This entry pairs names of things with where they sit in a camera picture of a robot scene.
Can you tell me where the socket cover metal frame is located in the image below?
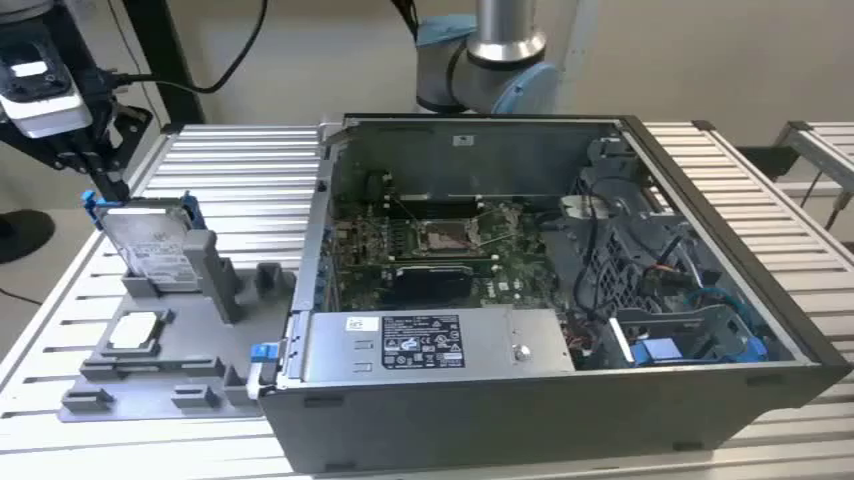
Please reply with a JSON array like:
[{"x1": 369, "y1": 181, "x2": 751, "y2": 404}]
[{"x1": 469, "y1": 202, "x2": 528, "y2": 241}]

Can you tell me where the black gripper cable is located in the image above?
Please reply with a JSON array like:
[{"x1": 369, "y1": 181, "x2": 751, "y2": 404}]
[{"x1": 98, "y1": 0, "x2": 269, "y2": 95}]

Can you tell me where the black RAM slot bank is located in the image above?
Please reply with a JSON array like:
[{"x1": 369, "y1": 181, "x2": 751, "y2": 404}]
[{"x1": 384, "y1": 192, "x2": 487, "y2": 207}]

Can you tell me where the black table bracket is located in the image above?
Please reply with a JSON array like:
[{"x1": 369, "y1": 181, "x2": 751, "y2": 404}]
[{"x1": 736, "y1": 144, "x2": 799, "y2": 181}]

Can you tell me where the black round stand base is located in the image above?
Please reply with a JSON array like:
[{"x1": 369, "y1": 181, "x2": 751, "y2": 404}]
[{"x1": 0, "y1": 209, "x2": 56, "y2": 265}]

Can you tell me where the metal slat side table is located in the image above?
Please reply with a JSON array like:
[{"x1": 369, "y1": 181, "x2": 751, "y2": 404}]
[{"x1": 772, "y1": 119, "x2": 854, "y2": 191}]

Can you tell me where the hard disk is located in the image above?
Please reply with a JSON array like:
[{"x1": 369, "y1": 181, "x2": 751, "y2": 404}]
[{"x1": 78, "y1": 189, "x2": 205, "y2": 296}]

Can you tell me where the locking lever wire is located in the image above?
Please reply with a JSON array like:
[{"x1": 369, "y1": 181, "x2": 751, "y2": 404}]
[{"x1": 389, "y1": 194, "x2": 423, "y2": 225}]

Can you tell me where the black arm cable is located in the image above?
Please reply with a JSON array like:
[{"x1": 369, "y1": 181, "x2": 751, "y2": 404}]
[{"x1": 389, "y1": 0, "x2": 421, "y2": 31}]

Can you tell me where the black wire orange tag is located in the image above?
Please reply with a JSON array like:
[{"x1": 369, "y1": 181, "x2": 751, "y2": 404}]
[{"x1": 643, "y1": 264, "x2": 695, "y2": 296}]

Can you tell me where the blue wire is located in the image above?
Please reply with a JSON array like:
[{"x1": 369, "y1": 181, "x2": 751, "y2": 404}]
[{"x1": 683, "y1": 284, "x2": 755, "y2": 331}]

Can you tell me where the green motherboard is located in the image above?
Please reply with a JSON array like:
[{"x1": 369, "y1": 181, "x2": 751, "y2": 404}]
[{"x1": 322, "y1": 192, "x2": 575, "y2": 314}]

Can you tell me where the silver power supply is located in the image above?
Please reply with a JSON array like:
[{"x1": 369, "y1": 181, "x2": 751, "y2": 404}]
[{"x1": 298, "y1": 307, "x2": 576, "y2": 381}]

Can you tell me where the silver CPU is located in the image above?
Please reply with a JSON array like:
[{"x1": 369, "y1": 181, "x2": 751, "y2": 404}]
[{"x1": 109, "y1": 312, "x2": 165, "y2": 346}]

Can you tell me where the black graphics card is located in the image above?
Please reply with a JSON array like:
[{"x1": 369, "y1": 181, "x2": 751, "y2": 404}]
[{"x1": 392, "y1": 264, "x2": 475, "y2": 306}]

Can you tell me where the black PC case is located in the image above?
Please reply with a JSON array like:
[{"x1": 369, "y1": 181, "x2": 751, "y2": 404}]
[{"x1": 245, "y1": 112, "x2": 854, "y2": 474}]

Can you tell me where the grey parts rack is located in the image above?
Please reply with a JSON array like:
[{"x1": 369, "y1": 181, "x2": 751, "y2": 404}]
[{"x1": 57, "y1": 229, "x2": 298, "y2": 424}]

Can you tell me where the grey disk bay cage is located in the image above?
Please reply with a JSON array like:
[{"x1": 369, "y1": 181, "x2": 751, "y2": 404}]
[{"x1": 539, "y1": 137, "x2": 801, "y2": 371}]

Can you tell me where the black frame post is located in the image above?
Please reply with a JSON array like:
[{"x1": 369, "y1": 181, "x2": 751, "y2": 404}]
[{"x1": 122, "y1": 0, "x2": 208, "y2": 134}]

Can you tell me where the blue disk bay connector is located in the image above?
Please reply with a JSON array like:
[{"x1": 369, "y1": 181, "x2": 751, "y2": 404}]
[{"x1": 629, "y1": 337, "x2": 688, "y2": 364}]

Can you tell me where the CPU socket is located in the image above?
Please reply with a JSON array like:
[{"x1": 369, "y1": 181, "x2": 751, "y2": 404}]
[{"x1": 416, "y1": 217, "x2": 481, "y2": 256}]

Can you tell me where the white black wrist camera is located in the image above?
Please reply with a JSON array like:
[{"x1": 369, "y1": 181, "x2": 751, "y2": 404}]
[{"x1": 0, "y1": 32, "x2": 93, "y2": 140}]

